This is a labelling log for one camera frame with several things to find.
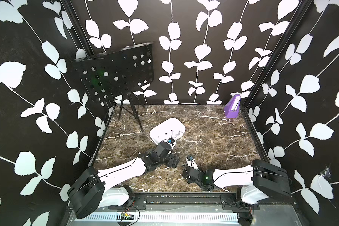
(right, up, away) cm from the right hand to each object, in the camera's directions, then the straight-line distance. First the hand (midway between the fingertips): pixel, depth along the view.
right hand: (186, 170), depth 85 cm
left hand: (-6, +10, -3) cm, 12 cm away
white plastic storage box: (-9, +25, +13) cm, 30 cm away
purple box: (+38, +40, +22) cm, 60 cm away
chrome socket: (-3, +22, +18) cm, 29 cm away
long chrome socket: (-9, +23, +17) cm, 30 cm away
